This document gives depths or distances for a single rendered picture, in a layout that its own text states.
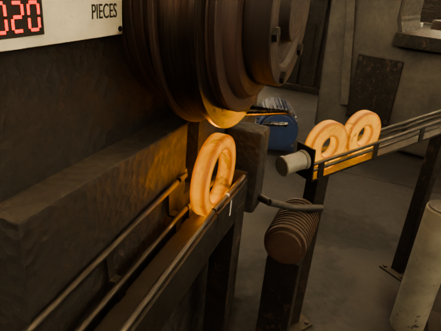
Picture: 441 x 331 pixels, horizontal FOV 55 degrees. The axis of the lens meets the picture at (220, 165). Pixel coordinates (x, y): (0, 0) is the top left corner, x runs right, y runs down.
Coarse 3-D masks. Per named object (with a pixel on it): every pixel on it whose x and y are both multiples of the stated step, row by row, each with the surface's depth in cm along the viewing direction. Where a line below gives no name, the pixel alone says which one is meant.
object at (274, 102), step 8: (264, 104) 314; (272, 104) 305; (280, 104) 306; (288, 104) 321; (256, 120) 311; (264, 120) 296; (272, 120) 293; (280, 120) 293; (288, 120) 293; (296, 120) 310; (272, 128) 296; (280, 128) 295; (288, 128) 295; (296, 128) 297; (272, 136) 298; (280, 136) 298; (288, 136) 298; (296, 136) 299; (272, 144) 301; (280, 144) 300; (288, 144) 302
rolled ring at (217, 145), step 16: (208, 144) 87; (224, 144) 91; (208, 160) 85; (224, 160) 99; (192, 176) 86; (208, 176) 86; (224, 176) 100; (192, 192) 86; (208, 192) 88; (224, 192) 99; (192, 208) 90; (208, 208) 90
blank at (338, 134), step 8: (328, 120) 128; (320, 128) 125; (328, 128) 125; (336, 128) 127; (344, 128) 129; (312, 136) 125; (320, 136) 125; (328, 136) 127; (336, 136) 129; (344, 136) 131; (312, 144) 125; (320, 144) 126; (336, 144) 131; (344, 144) 133; (320, 152) 128; (328, 152) 132; (336, 152) 132; (328, 168) 133
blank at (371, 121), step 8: (360, 112) 134; (368, 112) 133; (352, 120) 133; (360, 120) 132; (368, 120) 135; (376, 120) 137; (352, 128) 132; (360, 128) 134; (368, 128) 138; (376, 128) 138; (352, 136) 133; (368, 136) 139; (376, 136) 140; (352, 144) 135; (360, 144) 138
